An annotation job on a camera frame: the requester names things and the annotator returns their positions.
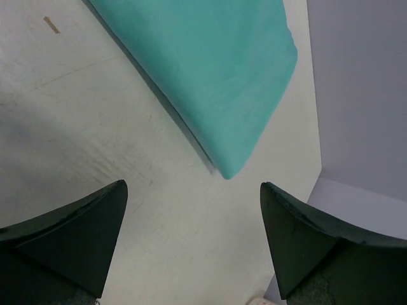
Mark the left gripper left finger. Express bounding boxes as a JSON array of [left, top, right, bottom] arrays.
[[1, 180, 128, 304]]

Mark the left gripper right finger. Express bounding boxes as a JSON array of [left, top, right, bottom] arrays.
[[260, 182, 406, 304]]

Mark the teal t shirt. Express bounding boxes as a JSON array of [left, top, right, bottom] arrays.
[[92, 1, 298, 179]]

